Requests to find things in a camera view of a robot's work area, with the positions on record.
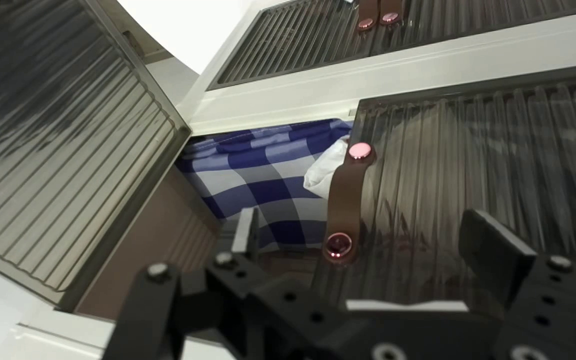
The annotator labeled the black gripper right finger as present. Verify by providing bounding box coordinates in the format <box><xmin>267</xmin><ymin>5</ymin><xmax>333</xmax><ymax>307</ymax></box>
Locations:
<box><xmin>456</xmin><ymin>207</ymin><xmax>543</xmax><ymax>303</ymax></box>

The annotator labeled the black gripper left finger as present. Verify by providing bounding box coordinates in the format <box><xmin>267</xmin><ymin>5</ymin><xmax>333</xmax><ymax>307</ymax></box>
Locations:
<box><xmin>225</xmin><ymin>207</ymin><xmax>261</xmax><ymax>261</ymax></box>

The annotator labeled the brown leather door strap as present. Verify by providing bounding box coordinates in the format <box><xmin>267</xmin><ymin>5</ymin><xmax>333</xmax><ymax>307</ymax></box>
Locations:
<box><xmin>355</xmin><ymin>0</ymin><xmax>378</xmax><ymax>34</ymax></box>
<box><xmin>375</xmin><ymin>0</ymin><xmax>403</xmax><ymax>31</ymax></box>
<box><xmin>322</xmin><ymin>138</ymin><xmax>378</xmax><ymax>268</ymax></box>

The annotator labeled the white three-tier cabinet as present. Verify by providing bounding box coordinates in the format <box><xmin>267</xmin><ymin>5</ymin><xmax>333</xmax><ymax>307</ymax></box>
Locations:
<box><xmin>74</xmin><ymin>0</ymin><xmax>576</xmax><ymax>360</ymax></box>

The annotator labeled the blue white plaid cloth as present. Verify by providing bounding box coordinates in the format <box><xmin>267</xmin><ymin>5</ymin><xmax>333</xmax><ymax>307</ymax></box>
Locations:
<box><xmin>173</xmin><ymin>119</ymin><xmax>355</xmax><ymax>256</ymax></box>

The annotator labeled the plain white cloth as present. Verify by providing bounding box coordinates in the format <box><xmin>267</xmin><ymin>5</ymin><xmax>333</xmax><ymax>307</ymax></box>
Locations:
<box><xmin>301</xmin><ymin>136</ymin><xmax>351</xmax><ymax>201</ymax></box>

